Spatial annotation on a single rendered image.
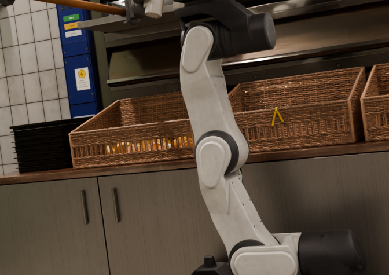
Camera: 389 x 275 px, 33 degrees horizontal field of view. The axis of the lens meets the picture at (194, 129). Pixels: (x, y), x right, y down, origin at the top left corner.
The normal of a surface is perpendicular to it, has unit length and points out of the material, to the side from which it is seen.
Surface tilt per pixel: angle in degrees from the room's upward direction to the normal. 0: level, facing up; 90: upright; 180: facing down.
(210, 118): 90
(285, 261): 90
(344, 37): 70
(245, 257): 90
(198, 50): 90
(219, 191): 115
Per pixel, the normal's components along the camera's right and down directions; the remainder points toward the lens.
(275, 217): -0.37, 0.07
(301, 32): -0.40, -0.26
